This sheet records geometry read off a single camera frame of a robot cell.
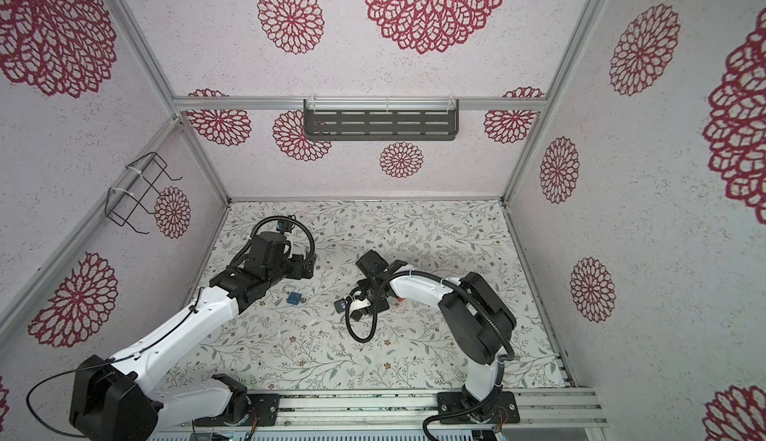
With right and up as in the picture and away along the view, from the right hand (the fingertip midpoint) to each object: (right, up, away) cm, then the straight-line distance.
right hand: (361, 292), depth 91 cm
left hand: (-17, +11, -8) cm, 22 cm away
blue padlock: (-21, -2, +2) cm, 21 cm away
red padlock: (+12, -3, +2) cm, 12 cm away
